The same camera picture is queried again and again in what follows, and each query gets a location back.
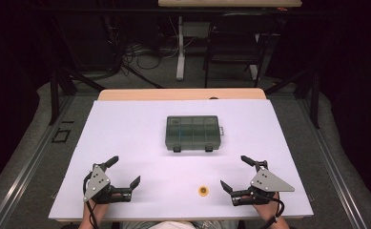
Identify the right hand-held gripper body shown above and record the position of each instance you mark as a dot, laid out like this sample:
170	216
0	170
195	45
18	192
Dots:
267	182

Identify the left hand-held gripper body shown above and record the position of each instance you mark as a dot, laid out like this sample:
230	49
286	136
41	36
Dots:
96	183

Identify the grey plastic compartment box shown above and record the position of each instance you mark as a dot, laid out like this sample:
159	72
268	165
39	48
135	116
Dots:
192	133

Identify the person's left hand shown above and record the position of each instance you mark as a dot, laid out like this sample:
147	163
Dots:
98	208

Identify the person's right hand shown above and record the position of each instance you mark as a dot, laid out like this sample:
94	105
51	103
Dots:
267	208

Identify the white table sheet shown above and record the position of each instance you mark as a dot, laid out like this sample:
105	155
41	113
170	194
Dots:
126	143

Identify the person's clothing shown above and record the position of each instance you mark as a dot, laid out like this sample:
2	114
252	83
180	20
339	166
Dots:
173	225

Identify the black metal stand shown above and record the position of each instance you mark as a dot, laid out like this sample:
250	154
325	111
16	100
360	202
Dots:
315	101
54	95

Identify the wooden table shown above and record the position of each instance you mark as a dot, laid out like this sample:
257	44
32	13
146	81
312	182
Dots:
173	94

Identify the black chair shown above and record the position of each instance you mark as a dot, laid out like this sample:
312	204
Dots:
234	41

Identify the white-legged wooden desk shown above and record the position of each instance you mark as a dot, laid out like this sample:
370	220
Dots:
180	47

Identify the grey metal box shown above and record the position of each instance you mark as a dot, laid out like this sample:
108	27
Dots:
195	30

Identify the aluminium floor rail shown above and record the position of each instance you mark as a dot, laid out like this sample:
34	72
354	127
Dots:
29	168
333	168

